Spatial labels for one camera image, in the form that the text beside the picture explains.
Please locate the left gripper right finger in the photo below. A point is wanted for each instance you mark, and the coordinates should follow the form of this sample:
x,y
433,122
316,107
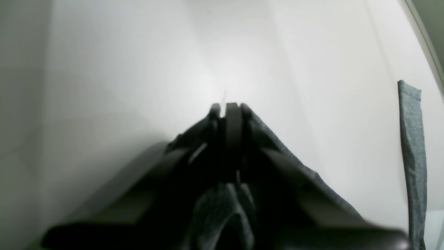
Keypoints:
x,y
295,209

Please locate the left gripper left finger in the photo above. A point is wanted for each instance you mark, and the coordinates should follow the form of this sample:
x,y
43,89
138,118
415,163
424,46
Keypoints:
x,y
148,204

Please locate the grey t-shirt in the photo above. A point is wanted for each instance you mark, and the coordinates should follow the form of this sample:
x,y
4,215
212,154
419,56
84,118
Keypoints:
x,y
223,215

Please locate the white chair at table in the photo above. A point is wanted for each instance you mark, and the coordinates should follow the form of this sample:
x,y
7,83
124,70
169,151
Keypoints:
x,y
428,17

